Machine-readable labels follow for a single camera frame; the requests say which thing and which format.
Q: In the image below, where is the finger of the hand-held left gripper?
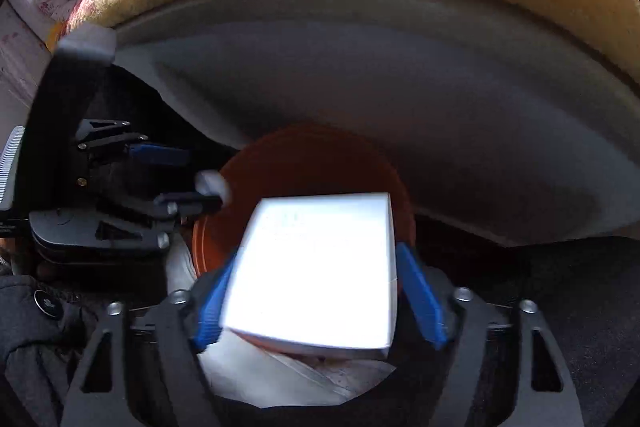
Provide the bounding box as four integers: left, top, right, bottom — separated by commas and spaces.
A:
74, 119, 191, 168
95, 191, 224, 254

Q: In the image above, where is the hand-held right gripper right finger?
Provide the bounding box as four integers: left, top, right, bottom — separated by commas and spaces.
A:
394, 241, 584, 427

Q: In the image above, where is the grey mattress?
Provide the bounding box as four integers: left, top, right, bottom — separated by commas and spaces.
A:
111, 0, 640, 249

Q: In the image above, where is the person's left forearm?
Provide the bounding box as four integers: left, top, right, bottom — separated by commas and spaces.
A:
0, 274, 103, 427

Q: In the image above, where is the white cardboard box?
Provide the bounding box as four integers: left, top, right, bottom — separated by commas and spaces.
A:
220, 192, 400, 361

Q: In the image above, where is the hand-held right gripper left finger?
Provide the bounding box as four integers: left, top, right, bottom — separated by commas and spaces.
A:
60, 251, 240, 427

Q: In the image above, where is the orange plastic bin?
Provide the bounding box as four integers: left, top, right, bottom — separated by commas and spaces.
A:
192, 124, 417, 360

